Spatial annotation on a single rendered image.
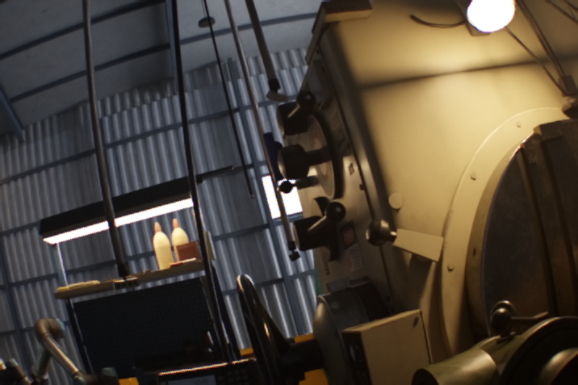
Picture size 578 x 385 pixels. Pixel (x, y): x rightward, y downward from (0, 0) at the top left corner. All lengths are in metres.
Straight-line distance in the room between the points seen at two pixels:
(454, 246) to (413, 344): 0.19
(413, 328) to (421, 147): 0.32
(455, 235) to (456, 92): 0.27
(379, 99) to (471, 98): 0.19
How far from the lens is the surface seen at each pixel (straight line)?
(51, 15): 12.43
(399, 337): 0.99
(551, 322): 0.71
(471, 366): 0.73
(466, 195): 1.12
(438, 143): 1.15
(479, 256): 1.04
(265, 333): 1.11
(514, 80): 1.27
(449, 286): 1.09
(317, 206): 1.52
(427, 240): 1.06
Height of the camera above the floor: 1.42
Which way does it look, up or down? 9 degrees up
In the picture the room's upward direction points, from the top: 15 degrees counter-clockwise
